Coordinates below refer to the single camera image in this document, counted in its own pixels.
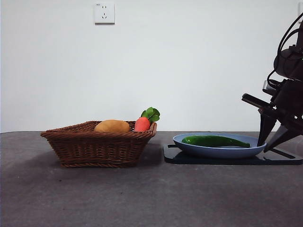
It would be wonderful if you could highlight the black cable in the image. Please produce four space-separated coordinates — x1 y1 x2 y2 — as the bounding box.
276 11 303 57

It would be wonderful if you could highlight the orange carrot with green leaves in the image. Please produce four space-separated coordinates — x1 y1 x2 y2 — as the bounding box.
134 107 162 132

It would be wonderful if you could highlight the yellow potato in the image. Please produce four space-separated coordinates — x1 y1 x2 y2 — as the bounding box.
94 119 131 133

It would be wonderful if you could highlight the pale grey camera box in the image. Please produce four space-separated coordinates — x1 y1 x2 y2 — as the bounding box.
262 79 277 95

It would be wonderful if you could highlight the white wall socket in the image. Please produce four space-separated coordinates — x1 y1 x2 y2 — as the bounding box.
94 2 116 25

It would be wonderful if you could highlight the dark rectangular tray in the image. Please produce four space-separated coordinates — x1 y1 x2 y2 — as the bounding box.
162 143 303 166

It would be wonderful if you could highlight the light blue plate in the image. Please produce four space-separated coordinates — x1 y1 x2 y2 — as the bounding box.
172 133 267 159

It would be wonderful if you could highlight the green pepper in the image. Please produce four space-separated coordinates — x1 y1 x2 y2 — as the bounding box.
181 134 251 148

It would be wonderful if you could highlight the brown wicker basket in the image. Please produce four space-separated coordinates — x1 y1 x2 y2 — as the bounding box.
40 121 158 169

